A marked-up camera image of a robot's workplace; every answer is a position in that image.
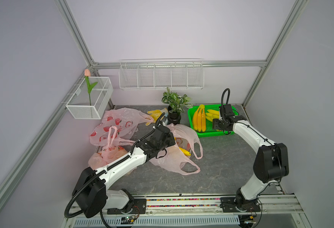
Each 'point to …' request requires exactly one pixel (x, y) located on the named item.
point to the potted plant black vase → (176, 104)
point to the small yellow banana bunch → (186, 152)
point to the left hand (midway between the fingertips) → (174, 138)
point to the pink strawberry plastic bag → (117, 126)
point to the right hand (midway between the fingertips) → (217, 123)
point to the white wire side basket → (91, 98)
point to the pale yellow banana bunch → (212, 114)
